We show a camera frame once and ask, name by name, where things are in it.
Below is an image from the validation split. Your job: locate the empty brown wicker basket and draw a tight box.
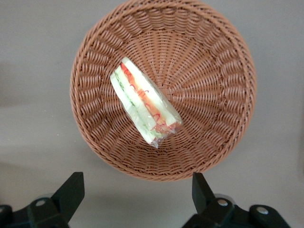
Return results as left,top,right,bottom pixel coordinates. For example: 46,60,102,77
69,0,257,182

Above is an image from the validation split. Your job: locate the plastic triangle sandwich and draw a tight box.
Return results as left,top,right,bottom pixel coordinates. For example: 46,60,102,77
110,57,183,149

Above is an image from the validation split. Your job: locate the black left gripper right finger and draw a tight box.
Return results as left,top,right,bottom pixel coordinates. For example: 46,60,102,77
182,172,292,228

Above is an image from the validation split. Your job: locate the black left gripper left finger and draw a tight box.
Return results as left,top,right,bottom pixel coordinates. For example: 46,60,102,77
0,171,86,228

